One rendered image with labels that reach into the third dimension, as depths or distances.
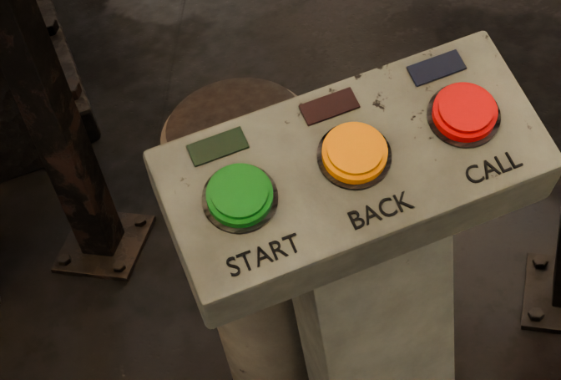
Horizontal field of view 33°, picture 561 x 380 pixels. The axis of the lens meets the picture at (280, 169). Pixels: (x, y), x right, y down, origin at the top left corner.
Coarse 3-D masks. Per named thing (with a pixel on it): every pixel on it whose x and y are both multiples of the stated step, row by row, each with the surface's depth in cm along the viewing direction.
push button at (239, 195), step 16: (224, 176) 56; (240, 176) 56; (256, 176) 56; (208, 192) 56; (224, 192) 55; (240, 192) 55; (256, 192) 55; (272, 192) 56; (224, 208) 55; (240, 208) 55; (256, 208) 55; (224, 224) 55; (240, 224) 55
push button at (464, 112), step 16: (448, 96) 58; (464, 96) 58; (480, 96) 58; (432, 112) 58; (448, 112) 58; (464, 112) 58; (480, 112) 58; (496, 112) 58; (448, 128) 58; (464, 128) 57; (480, 128) 57
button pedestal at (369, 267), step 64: (256, 128) 59; (320, 128) 59; (384, 128) 59; (512, 128) 58; (192, 192) 57; (320, 192) 57; (384, 192) 57; (448, 192) 57; (512, 192) 58; (192, 256) 55; (256, 256) 55; (320, 256) 55; (384, 256) 59; (448, 256) 62; (320, 320) 61; (384, 320) 64; (448, 320) 67
